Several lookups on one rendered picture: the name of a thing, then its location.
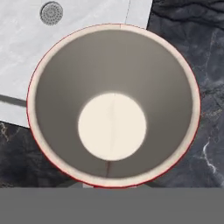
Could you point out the red mug with white inside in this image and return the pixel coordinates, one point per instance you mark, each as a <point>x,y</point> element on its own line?
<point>112,125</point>

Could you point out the white marble sink basin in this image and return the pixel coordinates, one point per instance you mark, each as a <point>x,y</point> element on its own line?
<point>20,52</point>

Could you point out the round metal sink drain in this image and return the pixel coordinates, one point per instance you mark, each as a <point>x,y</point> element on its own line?
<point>51,13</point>

